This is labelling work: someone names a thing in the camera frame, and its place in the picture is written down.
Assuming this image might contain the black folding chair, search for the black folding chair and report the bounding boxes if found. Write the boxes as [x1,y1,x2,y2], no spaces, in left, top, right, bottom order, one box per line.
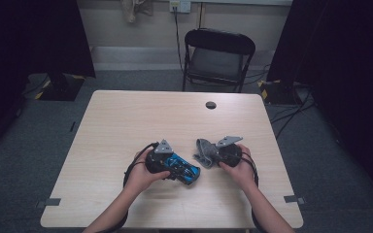
[182,27,256,94]

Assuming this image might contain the black stand base yellow tape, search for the black stand base yellow tape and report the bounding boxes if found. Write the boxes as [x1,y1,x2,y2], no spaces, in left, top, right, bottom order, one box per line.
[38,72,86,102]
[256,79,303,107]

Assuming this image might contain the black floor cables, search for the black floor cables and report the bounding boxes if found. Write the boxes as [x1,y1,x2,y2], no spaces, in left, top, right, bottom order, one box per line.
[269,86,318,141]

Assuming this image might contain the white wall socket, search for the white wall socket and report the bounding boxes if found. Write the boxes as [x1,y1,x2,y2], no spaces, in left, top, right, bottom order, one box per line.
[169,0,192,15]

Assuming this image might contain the grey terry cloth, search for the grey terry cloth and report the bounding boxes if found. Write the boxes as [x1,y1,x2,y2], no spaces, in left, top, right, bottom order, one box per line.
[192,138,221,170]

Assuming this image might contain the blue toy car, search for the blue toy car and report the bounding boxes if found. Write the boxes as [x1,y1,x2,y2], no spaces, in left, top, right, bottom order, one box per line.
[163,151,202,186]

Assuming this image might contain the person's left hand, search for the person's left hand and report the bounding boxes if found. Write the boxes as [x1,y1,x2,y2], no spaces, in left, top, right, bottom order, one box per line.
[124,149,172,195]

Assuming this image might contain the grey tape strip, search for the grey tape strip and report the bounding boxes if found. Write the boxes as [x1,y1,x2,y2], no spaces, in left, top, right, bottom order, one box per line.
[283,194,307,206]
[35,197,62,209]

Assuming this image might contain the right hand-held gripper black cable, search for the right hand-held gripper black cable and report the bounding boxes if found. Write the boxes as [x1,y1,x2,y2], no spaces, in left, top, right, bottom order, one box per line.
[238,150,267,233]

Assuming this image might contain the black power cable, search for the black power cable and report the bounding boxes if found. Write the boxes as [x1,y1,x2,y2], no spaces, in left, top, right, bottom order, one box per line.
[173,6,187,75]

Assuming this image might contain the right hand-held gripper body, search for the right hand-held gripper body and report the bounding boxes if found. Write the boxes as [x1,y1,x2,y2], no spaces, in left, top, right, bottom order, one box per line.
[215,135,244,169]

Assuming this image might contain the beige hanging cloth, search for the beige hanging cloth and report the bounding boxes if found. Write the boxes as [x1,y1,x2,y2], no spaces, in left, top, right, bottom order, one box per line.
[119,0,154,24]

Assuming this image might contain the black curtain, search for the black curtain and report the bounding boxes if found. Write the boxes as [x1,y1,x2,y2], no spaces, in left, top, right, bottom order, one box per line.
[0,0,97,163]
[266,0,373,208]

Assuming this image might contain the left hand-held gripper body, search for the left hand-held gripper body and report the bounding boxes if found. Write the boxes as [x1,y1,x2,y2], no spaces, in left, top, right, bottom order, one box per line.
[144,139,175,176]

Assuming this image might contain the person's right hand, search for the person's right hand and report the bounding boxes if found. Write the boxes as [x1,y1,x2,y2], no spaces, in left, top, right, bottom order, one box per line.
[218,144,257,192]

